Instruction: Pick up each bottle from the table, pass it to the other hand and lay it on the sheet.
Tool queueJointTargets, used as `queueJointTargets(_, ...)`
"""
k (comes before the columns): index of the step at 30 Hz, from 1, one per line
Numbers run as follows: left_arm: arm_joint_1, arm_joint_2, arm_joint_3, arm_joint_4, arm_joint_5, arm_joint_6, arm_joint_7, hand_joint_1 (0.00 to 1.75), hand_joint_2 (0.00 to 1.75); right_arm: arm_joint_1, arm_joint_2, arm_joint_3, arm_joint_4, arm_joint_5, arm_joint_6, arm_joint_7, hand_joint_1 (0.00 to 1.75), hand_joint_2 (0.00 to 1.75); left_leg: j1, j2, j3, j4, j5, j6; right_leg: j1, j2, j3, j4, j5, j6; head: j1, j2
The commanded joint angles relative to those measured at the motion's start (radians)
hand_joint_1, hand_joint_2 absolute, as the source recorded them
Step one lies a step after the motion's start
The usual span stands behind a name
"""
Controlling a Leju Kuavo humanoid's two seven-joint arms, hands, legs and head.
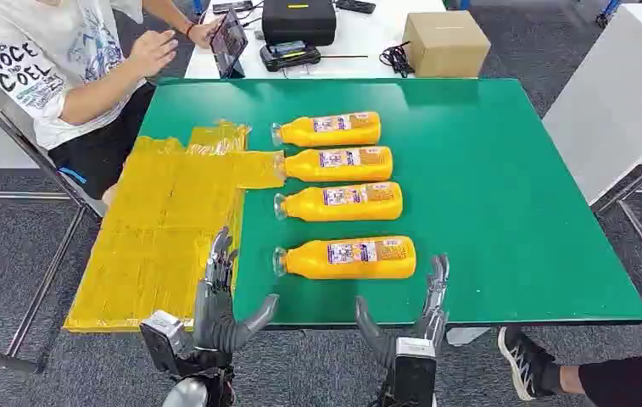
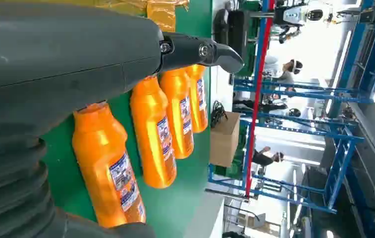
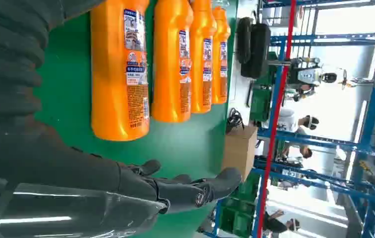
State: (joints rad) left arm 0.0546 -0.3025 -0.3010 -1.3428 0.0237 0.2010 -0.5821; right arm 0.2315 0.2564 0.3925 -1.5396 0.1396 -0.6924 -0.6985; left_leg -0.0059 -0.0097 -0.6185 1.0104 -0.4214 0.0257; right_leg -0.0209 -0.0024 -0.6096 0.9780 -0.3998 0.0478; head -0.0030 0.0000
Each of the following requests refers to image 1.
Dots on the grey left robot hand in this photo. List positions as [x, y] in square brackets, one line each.
[214, 320]

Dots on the person's right hand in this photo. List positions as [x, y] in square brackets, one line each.
[152, 51]

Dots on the person's left hand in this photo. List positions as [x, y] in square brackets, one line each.
[205, 32]

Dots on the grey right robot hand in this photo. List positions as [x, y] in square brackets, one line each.
[430, 320]

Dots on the orange drink bottle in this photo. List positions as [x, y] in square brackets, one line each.
[337, 166]
[348, 259]
[326, 130]
[343, 203]

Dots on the black tablet on stand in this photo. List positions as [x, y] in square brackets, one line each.
[229, 42]

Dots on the black phone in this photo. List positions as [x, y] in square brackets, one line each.
[232, 6]

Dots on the white table foot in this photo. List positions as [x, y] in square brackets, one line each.
[466, 336]

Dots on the black controller device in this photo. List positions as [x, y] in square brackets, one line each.
[289, 56]

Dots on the black carrying case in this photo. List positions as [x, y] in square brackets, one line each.
[298, 21]

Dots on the black white sneaker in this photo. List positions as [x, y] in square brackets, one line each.
[525, 362]

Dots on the yellow plastic sheet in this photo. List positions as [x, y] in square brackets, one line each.
[146, 224]

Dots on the person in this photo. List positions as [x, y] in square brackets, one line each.
[629, 382]
[34, 67]

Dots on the green table mat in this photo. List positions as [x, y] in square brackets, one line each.
[466, 196]

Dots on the white table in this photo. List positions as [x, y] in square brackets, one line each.
[354, 36]

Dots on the black remote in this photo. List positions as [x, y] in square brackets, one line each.
[355, 5]

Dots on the brown cardboard box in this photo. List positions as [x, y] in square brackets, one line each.
[444, 47]

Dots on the pale grey table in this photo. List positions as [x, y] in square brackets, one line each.
[618, 101]

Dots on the blue frame part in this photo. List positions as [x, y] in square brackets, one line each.
[200, 5]
[607, 11]

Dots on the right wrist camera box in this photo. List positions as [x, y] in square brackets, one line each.
[415, 371]

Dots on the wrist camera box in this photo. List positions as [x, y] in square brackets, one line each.
[160, 337]
[415, 371]

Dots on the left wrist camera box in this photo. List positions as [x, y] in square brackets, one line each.
[160, 337]

